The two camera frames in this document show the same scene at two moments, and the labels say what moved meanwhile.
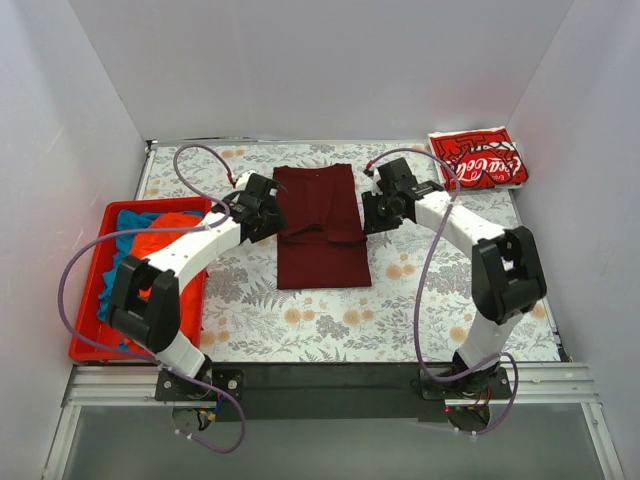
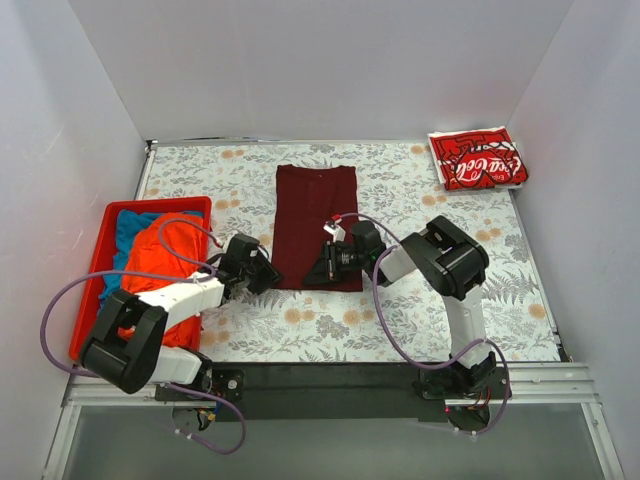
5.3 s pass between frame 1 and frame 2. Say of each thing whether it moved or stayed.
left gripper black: moved
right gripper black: moved
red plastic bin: stayed
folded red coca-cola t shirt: stayed
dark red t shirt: stayed
